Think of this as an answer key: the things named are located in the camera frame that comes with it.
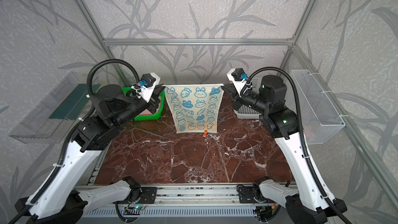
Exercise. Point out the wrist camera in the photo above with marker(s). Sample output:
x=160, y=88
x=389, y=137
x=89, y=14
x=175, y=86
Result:
x=240, y=80
x=146, y=86

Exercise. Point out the green plastic basket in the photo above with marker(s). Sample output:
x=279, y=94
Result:
x=141, y=109

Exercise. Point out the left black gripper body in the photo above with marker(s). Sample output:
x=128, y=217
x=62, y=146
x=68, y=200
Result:
x=154, y=100

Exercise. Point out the aluminium front rail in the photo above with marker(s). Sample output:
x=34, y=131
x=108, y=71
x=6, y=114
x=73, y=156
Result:
x=226, y=194

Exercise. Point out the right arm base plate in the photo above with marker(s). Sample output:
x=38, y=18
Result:
x=251, y=194

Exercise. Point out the aluminium cage frame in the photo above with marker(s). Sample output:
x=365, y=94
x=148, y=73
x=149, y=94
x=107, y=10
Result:
x=387, y=182

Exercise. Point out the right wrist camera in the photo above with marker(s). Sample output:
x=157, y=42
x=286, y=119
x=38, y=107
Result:
x=240, y=80

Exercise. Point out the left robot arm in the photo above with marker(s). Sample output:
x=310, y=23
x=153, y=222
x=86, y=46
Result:
x=56, y=201

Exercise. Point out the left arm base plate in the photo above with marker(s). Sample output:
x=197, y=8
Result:
x=142, y=195

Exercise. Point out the pink towel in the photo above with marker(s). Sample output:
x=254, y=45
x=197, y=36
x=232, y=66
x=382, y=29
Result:
x=150, y=111

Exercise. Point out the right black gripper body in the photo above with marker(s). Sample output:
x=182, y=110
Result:
x=235, y=95

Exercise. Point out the white wire mesh basket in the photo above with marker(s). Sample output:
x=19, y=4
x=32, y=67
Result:
x=321, y=120

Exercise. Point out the white plastic basket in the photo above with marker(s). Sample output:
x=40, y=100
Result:
x=246, y=112

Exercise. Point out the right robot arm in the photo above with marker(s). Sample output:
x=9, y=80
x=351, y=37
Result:
x=283, y=125

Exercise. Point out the teal patterned towel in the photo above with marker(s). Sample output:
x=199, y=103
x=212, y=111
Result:
x=195, y=108

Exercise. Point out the clear acrylic wall shelf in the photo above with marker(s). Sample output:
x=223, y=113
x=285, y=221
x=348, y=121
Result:
x=50, y=121

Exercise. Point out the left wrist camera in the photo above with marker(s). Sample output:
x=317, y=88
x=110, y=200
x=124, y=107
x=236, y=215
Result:
x=146, y=86

